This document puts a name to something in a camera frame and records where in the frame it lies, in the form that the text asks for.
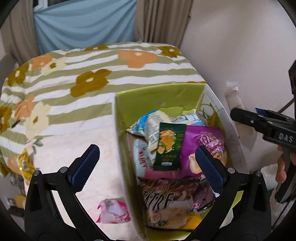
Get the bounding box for gold foil snack bag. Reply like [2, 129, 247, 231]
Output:
[18, 149, 35, 182]

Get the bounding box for purple snack bag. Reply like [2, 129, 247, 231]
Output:
[179, 124, 228, 178]

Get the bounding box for pink marshmallow bag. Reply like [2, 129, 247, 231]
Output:
[96, 198, 131, 224]

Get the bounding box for red black striped snack bag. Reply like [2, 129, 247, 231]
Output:
[138, 178, 200, 211]

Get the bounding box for dark green small snack packet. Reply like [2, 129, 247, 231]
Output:
[153, 123, 187, 171]

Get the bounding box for cream blue snack bag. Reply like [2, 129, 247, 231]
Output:
[126, 110, 185, 152]

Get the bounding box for grey cartoon snack bag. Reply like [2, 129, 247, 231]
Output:
[193, 179, 216, 213]

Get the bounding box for cream orange snack bag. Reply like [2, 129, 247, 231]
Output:
[148, 206, 202, 230]

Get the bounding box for light blue snack bag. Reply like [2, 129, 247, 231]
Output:
[171, 111, 206, 126]

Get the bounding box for potato chip bag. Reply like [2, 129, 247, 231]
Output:
[132, 138, 156, 178]

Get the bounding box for person's right hand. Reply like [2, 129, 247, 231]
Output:
[275, 152, 296, 184]

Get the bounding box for yellow box on floor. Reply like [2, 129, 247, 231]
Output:
[15, 194, 26, 209]

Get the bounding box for green cardboard box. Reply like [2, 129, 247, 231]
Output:
[114, 83, 248, 240]

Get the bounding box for white floral tray table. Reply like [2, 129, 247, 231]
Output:
[25, 126, 145, 240]

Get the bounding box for green floral striped blanket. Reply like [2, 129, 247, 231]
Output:
[1, 42, 204, 175]

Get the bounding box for right beige curtain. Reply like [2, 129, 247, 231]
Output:
[134, 0, 193, 47]

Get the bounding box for beige curtain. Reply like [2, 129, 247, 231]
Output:
[1, 1, 39, 65]
[134, 0, 193, 47]

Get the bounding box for grey headboard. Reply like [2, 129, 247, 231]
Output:
[0, 53, 17, 83]

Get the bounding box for left beige curtain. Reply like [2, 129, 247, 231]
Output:
[1, 1, 39, 65]

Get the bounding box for blue cloth under window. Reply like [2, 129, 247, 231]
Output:
[34, 1, 136, 54]

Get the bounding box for window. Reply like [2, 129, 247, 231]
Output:
[33, 0, 69, 11]

